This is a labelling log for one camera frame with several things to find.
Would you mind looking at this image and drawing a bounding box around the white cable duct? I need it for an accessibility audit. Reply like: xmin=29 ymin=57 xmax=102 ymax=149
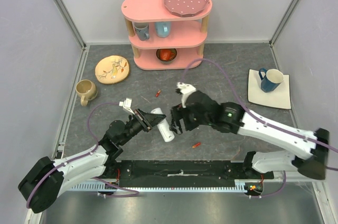
xmin=68 ymin=180 xmax=263 ymax=194

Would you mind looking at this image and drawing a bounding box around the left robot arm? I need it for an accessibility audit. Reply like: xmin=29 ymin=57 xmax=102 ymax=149
xmin=18 ymin=109 xmax=166 ymax=213

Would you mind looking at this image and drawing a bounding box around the white remote control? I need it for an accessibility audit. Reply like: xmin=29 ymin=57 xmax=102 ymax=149
xmin=151 ymin=108 xmax=175 ymax=143

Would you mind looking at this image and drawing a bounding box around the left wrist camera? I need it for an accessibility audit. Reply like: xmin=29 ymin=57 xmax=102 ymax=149
xmin=119 ymin=98 xmax=134 ymax=115

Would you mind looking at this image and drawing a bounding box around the pink three-tier shelf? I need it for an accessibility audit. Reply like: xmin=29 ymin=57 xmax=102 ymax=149
xmin=121 ymin=0 xmax=212 ymax=70

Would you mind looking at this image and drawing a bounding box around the pink dotted plate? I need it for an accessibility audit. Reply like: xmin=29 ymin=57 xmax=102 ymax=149
xmin=163 ymin=0 xmax=210 ymax=17

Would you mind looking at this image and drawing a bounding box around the yellow floral plate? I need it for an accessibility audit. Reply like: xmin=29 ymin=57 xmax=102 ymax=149
xmin=95 ymin=55 xmax=130 ymax=85

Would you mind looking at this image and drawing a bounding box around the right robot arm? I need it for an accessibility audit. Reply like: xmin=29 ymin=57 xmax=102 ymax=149
xmin=170 ymin=86 xmax=330 ymax=180

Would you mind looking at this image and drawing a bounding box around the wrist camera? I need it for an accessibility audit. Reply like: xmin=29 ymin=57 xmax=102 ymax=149
xmin=176 ymin=82 xmax=196 ymax=108
xmin=119 ymin=98 xmax=134 ymax=115

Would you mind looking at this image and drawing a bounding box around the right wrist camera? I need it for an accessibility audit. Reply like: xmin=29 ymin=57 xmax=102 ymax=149
xmin=176 ymin=82 xmax=196 ymax=108

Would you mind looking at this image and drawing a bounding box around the dark blue mug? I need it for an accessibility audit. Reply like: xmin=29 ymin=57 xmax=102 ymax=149
xmin=258 ymin=68 xmax=284 ymax=92

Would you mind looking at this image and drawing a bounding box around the red mug in bowl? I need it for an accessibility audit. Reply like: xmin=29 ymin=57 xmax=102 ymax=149
xmin=159 ymin=49 xmax=175 ymax=61

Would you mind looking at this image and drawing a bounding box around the grey mug on shelf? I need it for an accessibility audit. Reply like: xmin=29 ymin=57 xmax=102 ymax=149
xmin=134 ymin=22 xmax=149 ymax=41

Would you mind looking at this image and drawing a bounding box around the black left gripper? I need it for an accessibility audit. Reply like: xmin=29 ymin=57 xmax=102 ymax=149
xmin=119 ymin=107 xmax=166 ymax=145

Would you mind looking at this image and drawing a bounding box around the beige mug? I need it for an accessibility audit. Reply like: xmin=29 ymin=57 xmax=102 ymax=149
xmin=76 ymin=79 xmax=98 ymax=107

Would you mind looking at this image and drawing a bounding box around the light blue mug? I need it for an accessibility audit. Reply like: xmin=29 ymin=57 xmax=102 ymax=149
xmin=155 ymin=22 xmax=171 ymax=38

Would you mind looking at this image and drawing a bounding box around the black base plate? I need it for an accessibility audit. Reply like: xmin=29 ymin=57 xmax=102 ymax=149
xmin=98 ymin=160 xmax=274 ymax=188

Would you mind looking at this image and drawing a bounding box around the dark bowl on shelf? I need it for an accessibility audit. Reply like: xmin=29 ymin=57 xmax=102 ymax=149
xmin=156 ymin=49 xmax=177 ymax=64

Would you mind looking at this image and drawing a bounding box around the white square plate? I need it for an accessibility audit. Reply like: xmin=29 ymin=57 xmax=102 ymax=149
xmin=248 ymin=69 xmax=291 ymax=110

